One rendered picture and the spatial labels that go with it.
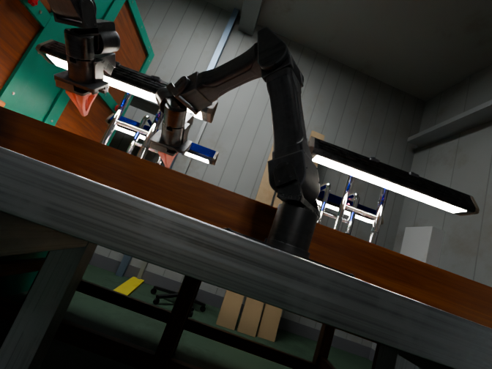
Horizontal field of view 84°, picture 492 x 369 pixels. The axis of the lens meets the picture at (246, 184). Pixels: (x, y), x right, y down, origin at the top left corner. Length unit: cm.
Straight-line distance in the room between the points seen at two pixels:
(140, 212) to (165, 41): 378
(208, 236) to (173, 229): 3
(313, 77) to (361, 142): 108
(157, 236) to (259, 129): 330
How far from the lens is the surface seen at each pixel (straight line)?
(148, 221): 21
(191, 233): 20
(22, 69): 145
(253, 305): 269
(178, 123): 75
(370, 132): 410
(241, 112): 352
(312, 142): 98
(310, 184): 43
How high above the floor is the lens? 66
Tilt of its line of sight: 13 degrees up
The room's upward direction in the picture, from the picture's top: 20 degrees clockwise
